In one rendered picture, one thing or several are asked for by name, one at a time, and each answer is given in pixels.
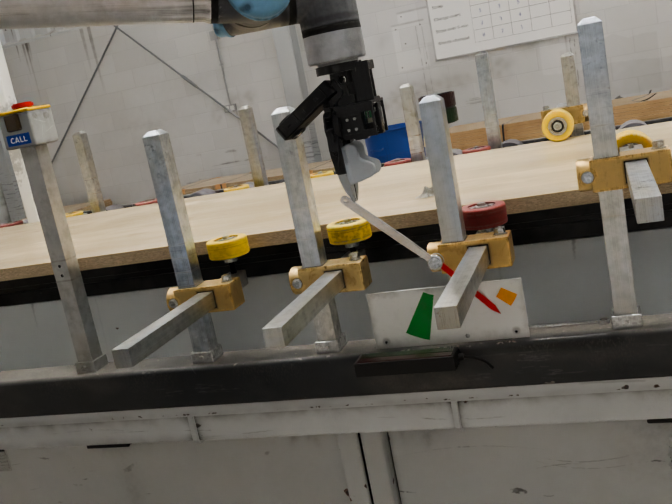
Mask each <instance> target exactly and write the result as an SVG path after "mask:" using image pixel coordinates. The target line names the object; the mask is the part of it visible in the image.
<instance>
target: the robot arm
mask: <svg viewBox="0 0 672 504"><path fill-rule="evenodd" d="M200 22H204V23H207V24H213V28H214V32H215V34H216V35H217V36H218V37H221V38H222V37H230V38H232V37H235V35H241V34H246V33H251V32H257V31H262V30H267V29H273V28H278V27H284V26H289V25H295V24H300V28H301V33H302V37H303V42H304V47H305V52H306V57H307V62H308V66H310V67H314V66H317V67H318V68H316V69H315V70H316V75H317V77H319V76H325V75H330V80H324V81H323V82H322V83H321V84H320V85H319V86H318V87H317V88H316V89H315V90H314V91H313V92H312V93H311V94H310V95H309V96H308V97H307V98H306V99H305V100H304V101H303V102H302V103H301V104H300V105H299V106H298V107H297V108H296V109H295V110H294V111H293V112H292V113H291V114H289V115H287V116H286V117H285V118H284V119H283V120H282V121H281V122H280V123H279V126H278V127H277V128H276V131H277V132H278V133H279V135H280V136H281V137H282V138H283V139H284V140H285V141H286V140H291V139H292V140H295V139H297V138H298V137H299V136H300V135H301V134H302V133H303V132H304V131H305V130H306V127H307V126H308V125H309V124H310V123H311V122H312V121H313V120H314V119H315V118H316V117H317V116H318V115H319V114H320V113H321V112H322V111H324V114H323V123H324V131H325V134H326V137H327V142H328V148H329V152H330V156H331V159H332V162H333V165H334V168H335V171H336V174H337V175H338V178H339V180H340V183H341V185H342V186H343V188H344V190H345V192H346V193H347V195H348V196H349V197H350V198H351V200H352V201H357V200H358V194H359V189H358V183H359V182H361V181H363V180H365V179H367V178H370V177H372V176H373V175H374V174H376V173H378V172H379V171H380V170H381V162H380V160H379V159H377V158H373V157H370V156H368V155H367V154H366V152H365V148H364V145H363V143H362V142H361V141H358V140H362V139H367V138H370V136H374V135H378V134H380V133H384V132H385V130H388V124H387V119H386V113H385V108H384V102H383V97H380V95H378V96H377V94H376V89H375V83H374V78H373V72H372V68H374V62H373V59H371V60H364V61H361V60H358V58H359V57H363V56H365V55H366V50H365V45H364V39H363V34H362V28H361V24H360V19H359V13H358V8H357V2H356V0H0V29H28V28H56V27H85V26H114V25H143V24H172V23H200ZM343 77H345V78H346V81H345V78H343ZM381 107H382V109H381ZM382 111H383V114H382ZM383 117H384V120H383ZM384 122H385V123H384ZM354 139H355V140H356V141H354Z"/></svg>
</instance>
